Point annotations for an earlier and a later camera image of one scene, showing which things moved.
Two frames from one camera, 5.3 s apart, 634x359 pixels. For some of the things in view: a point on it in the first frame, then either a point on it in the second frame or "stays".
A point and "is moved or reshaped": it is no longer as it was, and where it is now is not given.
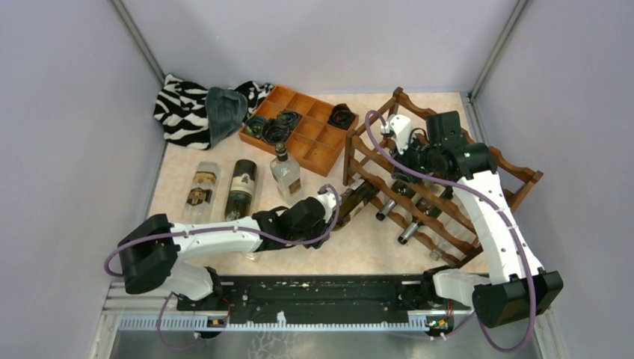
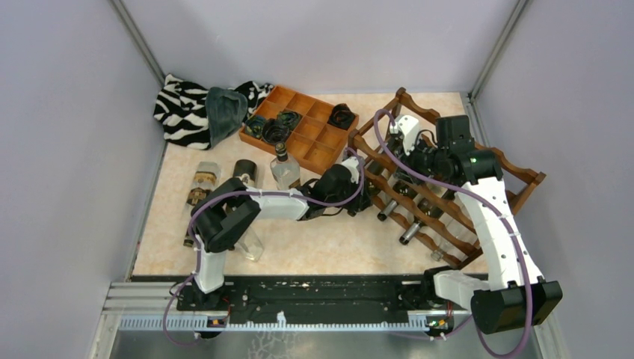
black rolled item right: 341,116 stays
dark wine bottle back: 352,200 is moved or reshaped
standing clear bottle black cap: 286,173 stays
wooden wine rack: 433,212 stays
